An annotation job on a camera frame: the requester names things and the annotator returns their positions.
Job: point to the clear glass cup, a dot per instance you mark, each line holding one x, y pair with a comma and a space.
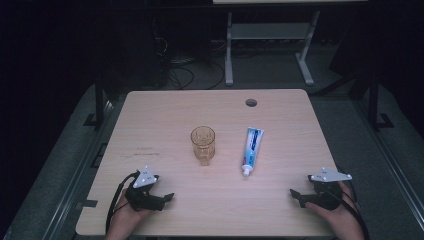
203, 144

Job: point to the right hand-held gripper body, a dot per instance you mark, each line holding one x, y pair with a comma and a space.
326, 191

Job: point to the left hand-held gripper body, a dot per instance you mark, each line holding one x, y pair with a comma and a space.
144, 195

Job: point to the person's right hand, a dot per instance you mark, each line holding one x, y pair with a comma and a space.
336, 216

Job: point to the white and blue toothpaste tube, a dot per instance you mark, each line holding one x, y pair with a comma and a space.
252, 150

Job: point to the white metal stand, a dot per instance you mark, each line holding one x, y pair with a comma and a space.
270, 31

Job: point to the black tape strip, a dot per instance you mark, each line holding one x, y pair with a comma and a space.
89, 203

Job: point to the black metal post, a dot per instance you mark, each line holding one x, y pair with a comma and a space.
374, 103
99, 103

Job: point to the person's left hand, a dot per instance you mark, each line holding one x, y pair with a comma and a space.
128, 216

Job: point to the grey metal floor rail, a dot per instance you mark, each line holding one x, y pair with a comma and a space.
75, 180
393, 160

